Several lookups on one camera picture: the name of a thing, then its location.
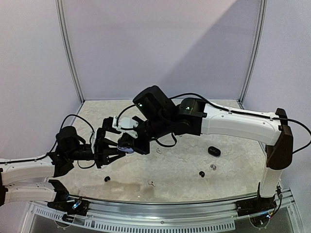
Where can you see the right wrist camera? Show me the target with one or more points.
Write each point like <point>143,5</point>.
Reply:
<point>118,126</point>

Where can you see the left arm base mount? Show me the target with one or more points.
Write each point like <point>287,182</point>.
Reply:
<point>72,206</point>

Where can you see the black earbud charging case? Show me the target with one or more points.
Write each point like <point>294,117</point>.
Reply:
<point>214,151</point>

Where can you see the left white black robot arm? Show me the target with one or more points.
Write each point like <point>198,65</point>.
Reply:
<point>35,179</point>

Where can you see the right aluminium corner post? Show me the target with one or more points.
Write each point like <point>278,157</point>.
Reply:
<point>254,52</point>

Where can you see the aluminium front rail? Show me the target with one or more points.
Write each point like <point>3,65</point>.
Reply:
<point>215,216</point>

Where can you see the aluminium corner post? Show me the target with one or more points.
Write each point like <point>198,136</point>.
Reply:
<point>68,51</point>
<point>254,52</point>

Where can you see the left aluminium corner post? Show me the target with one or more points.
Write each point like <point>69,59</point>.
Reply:
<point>68,51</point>

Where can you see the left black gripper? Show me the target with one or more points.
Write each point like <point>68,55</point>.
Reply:
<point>99,151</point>

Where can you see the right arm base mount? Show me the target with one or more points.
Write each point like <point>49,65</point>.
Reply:
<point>255,205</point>

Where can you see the black earbud right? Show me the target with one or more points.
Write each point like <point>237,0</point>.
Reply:
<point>202,174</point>

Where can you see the blue earbud charging case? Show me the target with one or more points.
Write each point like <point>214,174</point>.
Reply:
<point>127,150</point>

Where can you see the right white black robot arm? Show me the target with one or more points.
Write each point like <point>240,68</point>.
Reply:
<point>196,115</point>

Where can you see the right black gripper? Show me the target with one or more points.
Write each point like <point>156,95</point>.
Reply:
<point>140,140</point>

